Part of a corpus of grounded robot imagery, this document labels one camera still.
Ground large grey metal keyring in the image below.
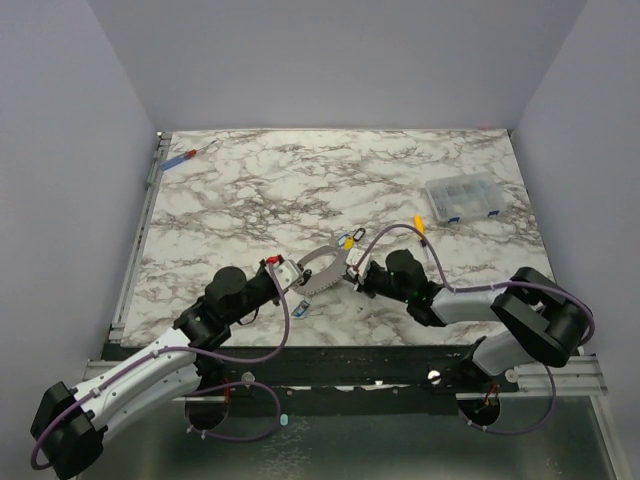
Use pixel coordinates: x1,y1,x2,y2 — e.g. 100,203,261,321
292,245,349,297

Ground yellow key tag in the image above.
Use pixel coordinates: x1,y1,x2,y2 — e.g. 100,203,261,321
343,236,354,250

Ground blue red screwdriver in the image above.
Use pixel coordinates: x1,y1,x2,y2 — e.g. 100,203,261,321
159,147,207,172

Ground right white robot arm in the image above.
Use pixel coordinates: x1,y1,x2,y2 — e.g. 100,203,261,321
345,249,590,391

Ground left aluminium rail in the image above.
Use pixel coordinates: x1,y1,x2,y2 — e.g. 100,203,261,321
107,132,172,343

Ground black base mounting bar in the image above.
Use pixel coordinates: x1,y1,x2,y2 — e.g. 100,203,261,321
102,342,521,416

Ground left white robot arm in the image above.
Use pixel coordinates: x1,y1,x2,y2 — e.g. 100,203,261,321
30,256,303,479

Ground clear plastic screw box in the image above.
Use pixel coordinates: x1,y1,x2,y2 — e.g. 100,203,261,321
425,173,505,224

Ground blue key tag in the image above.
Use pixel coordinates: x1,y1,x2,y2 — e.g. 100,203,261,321
292,300,310,318

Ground yellow handled screwdriver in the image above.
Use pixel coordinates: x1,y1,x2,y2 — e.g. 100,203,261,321
413,215,430,261

